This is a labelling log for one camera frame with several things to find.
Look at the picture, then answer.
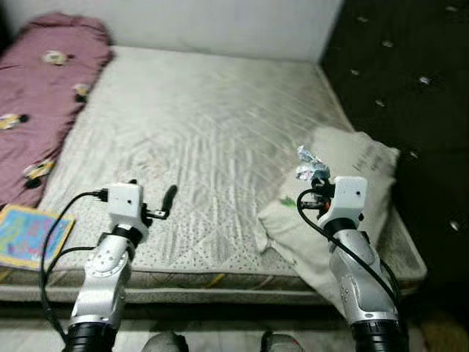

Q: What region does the white wrapper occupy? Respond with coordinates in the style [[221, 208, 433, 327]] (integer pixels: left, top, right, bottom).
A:
[[295, 145, 330, 184]]

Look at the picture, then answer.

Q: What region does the blue yellow children's board book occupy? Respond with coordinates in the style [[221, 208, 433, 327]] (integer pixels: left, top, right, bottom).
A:
[[0, 204, 75, 271]]

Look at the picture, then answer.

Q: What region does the cream pillow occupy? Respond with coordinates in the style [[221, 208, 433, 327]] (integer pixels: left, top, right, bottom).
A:
[[258, 126, 401, 305]]

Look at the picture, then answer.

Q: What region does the white quilted mattress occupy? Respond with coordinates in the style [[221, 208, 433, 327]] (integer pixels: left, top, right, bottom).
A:
[[0, 45, 427, 305]]

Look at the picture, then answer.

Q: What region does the purple cartoon print blanket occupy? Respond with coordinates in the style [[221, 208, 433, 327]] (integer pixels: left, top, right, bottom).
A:
[[0, 12, 113, 210]]

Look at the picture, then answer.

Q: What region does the grey robot left leg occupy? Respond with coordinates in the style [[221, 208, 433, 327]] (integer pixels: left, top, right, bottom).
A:
[[143, 331, 190, 352]]

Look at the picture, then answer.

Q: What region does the grey robot leg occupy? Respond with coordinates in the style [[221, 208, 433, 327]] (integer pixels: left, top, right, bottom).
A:
[[260, 331, 305, 352], [143, 331, 190, 352]]

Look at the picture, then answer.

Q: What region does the black tufted headboard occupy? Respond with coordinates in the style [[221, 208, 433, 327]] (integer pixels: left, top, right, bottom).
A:
[[321, 0, 469, 294]]

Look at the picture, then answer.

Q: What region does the grey robot right leg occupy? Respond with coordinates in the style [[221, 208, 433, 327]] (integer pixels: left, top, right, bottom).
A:
[[260, 331, 305, 352]]

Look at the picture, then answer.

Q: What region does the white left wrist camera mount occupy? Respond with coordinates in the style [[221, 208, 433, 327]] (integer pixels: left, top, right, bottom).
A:
[[106, 183, 145, 225]]

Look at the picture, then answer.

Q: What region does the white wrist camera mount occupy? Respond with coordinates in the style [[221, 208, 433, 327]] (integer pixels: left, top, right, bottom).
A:
[[106, 183, 145, 225], [322, 176, 369, 222]]

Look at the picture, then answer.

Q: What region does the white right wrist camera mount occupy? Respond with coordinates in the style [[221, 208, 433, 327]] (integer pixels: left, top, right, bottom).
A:
[[322, 176, 369, 222]]

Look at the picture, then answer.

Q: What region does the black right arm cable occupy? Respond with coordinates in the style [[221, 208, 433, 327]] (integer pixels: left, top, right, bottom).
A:
[[296, 189, 402, 309]]

